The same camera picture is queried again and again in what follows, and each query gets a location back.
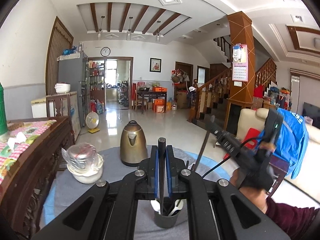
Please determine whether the wooden stair railing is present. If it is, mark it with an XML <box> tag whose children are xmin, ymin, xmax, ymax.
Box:
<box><xmin>188</xmin><ymin>68</ymin><xmax>232</xmax><ymax>122</ymax></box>

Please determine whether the gold electric kettle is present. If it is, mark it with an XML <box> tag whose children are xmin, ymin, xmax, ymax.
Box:
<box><xmin>120</xmin><ymin>120</ymin><xmax>148</xmax><ymax>167</ymax></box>

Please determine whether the dark perforated utensil holder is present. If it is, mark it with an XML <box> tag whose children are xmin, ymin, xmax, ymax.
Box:
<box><xmin>154</xmin><ymin>207</ymin><xmax>181</xmax><ymax>229</ymax></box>

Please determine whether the framed wall picture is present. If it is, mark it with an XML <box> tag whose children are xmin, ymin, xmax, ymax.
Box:
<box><xmin>150</xmin><ymin>58</ymin><xmax>162</xmax><ymax>73</ymax></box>

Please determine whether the dark wooden side table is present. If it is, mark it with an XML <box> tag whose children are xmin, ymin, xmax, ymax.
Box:
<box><xmin>133</xmin><ymin>90</ymin><xmax>167</xmax><ymax>114</ymax></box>

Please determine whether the green thermos jug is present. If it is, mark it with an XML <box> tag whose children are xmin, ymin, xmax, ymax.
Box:
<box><xmin>0</xmin><ymin>83</ymin><xmax>8</xmax><ymax>135</ymax></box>

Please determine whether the right hand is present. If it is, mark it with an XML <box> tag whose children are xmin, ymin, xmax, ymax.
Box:
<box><xmin>230</xmin><ymin>168</ymin><xmax>267</xmax><ymax>213</ymax></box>

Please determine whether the clear plastic bag with tin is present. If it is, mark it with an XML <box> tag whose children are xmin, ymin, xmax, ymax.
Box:
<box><xmin>61</xmin><ymin>142</ymin><xmax>99</xmax><ymax>173</ymax></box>

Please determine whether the grey refrigerator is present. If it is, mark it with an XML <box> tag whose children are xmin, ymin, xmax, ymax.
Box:
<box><xmin>57</xmin><ymin>51</ymin><xmax>90</xmax><ymax>127</ymax></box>

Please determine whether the white bowl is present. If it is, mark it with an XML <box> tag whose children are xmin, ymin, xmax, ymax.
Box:
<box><xmin>67</xmin><ymin>154</ymin><xmax>104</xmax><ymax>184</ymax></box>

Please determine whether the black cable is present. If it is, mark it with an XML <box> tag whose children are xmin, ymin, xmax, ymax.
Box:
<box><xmin>202</xmin><ymin>137</ymin><xmax>259</xmax><ymax>179</ymax></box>

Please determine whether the dark carved wooden bench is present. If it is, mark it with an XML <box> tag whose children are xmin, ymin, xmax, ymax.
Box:
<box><xmin>1</xmin><ymin>116</ymin><xmax>74</xmax><ymax>239</ymax></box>

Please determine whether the blue jacket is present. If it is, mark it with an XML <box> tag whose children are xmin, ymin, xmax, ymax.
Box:
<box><xmin>273</xmin><ymin>108</ymin><xmax>309</xmax><ymax>179</ymax></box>

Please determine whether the cream armchair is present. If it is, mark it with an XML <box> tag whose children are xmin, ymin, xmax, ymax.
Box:
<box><xmin>236</xmin><ymin>108</ymin><xmax>269</xmax><ymax>141</ymax></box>

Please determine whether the white spoon in holder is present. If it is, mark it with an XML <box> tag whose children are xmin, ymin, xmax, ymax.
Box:
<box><xmin>168</xmin><ymin>199</ymin><xmax>183</xmax><ymax>217</ymax></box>
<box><xmin>150</xmin><ymin>199</ymin><xmax>161</xmax><ymax>214</ymax></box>

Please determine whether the wall calendar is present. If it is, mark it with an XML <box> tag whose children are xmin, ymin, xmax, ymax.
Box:
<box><xmin>232</xmin><ymin>44</ymin><xmax>248</xmax><ymax>82</ymax></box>

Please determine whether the grey table cloth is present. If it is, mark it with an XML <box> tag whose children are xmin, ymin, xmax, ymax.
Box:
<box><xmin>41</xmin><ymin>144</ymin><xmax>231</xmax><ymax>240</ymax></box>

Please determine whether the white spoon left in holder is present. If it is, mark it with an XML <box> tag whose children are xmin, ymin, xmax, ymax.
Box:
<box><xmin>150</xmin><ymin>199</ymin><xmax>161</xmax><ymax>214</ymax></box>

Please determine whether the wooden chair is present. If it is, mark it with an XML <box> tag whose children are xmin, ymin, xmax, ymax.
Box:
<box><xmin>46</xmin><ymin>93</ymin><xmax>71</xmax><ymax>118</ymax></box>

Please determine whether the wall clock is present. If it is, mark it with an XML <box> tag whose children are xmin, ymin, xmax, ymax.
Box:
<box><xmin>100</xmin><ymin>47</ymin><xmax>111</xmax><ymax>57</ymax></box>

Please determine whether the white chest freezer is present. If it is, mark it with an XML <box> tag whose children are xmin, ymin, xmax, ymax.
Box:
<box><xmin>30</xmin><ymin>90</ymin><xmax>82</xmax><ymax>140</ymax></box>

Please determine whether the white spoon right in holder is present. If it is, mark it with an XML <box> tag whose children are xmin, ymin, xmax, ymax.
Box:
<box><xmin>168</xmin><ymin>199</ymin><xmax>183</xmax><ymax>217</ymax></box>

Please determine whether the white floor fan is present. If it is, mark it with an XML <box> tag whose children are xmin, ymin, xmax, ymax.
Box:
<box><xmin>85</xmin><ymin>112</ymin><xmax>100</xmax><ymax>134</ymax></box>

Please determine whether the maroon right forearm sleeve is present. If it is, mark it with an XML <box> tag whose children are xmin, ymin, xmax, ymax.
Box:
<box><xmin>266</xmin><ymin>197</ymin><xmax>320</xmax><ymax>240</ymax></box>

